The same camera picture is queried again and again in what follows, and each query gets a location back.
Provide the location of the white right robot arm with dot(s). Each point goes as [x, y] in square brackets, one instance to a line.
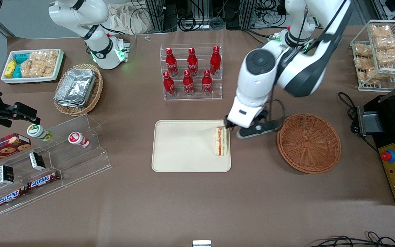
[98, 44]

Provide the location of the clear acrylic step display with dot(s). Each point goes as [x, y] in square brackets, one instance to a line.
[81, 164]

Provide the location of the green-capped yogurt bottle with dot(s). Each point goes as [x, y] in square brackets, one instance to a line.
[39, 132]

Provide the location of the red-capped yogurt bottle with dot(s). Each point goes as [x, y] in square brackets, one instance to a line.
[78, 139]

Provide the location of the beige plastic tray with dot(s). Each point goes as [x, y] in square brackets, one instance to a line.
[183, 145]

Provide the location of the yellow snack packet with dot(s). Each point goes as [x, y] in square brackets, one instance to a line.
[10, 68]

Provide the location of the bagged rice crackers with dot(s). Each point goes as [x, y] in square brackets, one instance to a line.
[39, 63]

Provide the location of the teal snack packet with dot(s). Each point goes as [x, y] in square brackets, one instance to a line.
[17, 71]
[21, 57]

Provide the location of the grey metal plate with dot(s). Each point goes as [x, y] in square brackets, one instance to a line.
[370, 121]

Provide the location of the triangular sandwich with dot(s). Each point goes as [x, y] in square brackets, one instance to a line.
[221, 142]

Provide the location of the aluminium frame post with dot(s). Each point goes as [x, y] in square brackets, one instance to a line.
[159, 15]
[248, 13]

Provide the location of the small black white box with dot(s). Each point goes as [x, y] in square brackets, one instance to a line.
[6, 174]
[37, 161]

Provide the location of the Snickers bar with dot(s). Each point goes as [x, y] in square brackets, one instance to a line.
[43, 180]
[10, 198]

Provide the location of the clear acrylic bottle rack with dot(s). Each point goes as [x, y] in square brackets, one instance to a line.
[197, 97]

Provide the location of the black appliance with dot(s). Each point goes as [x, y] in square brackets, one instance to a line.
[389, 130]

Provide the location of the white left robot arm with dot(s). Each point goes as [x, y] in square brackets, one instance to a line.
[300, 72]

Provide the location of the red plaid cookie box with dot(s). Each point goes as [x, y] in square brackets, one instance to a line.
[2, 147]

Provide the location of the bagged snack in rack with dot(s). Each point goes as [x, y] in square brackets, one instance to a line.
[391, 56]
[381, 31]
[364, 62]
[387, 43]
[362, 50]
[369, 74]

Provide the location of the red cola bottle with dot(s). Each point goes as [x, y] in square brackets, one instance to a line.
[192, 63]
[215, 61]
[171, 63]
[169, 84]
[188, 84]
[206, 83]

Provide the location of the white plastic bin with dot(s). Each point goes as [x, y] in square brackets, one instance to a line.
[29, 79]

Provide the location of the beige cloth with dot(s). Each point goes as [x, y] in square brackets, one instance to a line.
[129, 19]

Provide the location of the stacked aluminium foil trays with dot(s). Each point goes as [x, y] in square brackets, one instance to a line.
[75, 87]

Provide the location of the brown wicker basket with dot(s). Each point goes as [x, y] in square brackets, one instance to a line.
[309, 144]

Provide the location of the red emergency stop button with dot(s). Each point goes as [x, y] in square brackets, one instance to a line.
[388, 156]

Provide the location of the light wicker basket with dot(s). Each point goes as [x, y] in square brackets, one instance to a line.
[96, 91]

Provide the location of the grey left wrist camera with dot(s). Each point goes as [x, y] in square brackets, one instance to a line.
[257, 129]

